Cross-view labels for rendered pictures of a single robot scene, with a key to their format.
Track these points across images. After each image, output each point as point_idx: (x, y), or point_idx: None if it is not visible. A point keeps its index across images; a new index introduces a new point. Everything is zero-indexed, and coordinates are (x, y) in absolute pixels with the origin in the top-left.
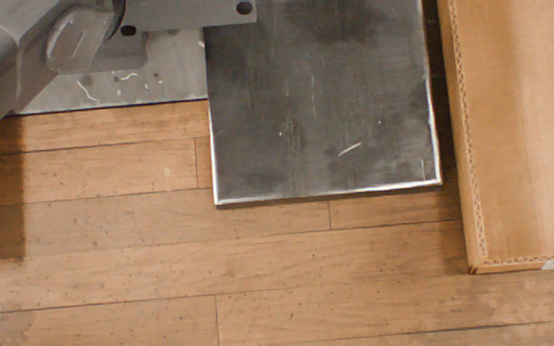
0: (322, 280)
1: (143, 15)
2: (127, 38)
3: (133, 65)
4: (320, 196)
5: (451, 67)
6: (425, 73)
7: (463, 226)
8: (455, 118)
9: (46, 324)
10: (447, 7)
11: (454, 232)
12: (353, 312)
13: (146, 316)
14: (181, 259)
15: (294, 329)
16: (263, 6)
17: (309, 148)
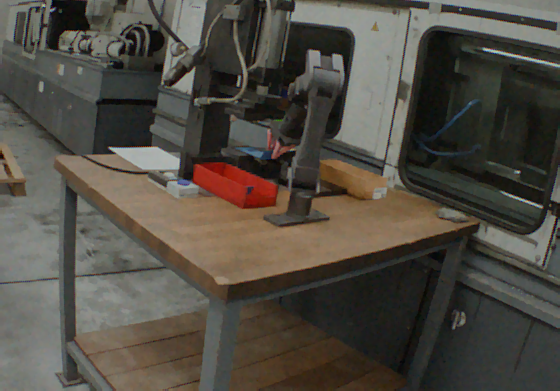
0: (341, 202)
1: (304, 122)
2: (304, 125)
3: (299, 142)
4: (329, 191)
5: (333, 174)
6: (327, 181)
7: (355, 195)
8: (340, 181)
9: None
10: (325, 167)
11: (354, 197)
12: (351, 204)
13: (316, 207)
14: (313, 202)
15: (344, 206)
16: None
17: (320, 187)
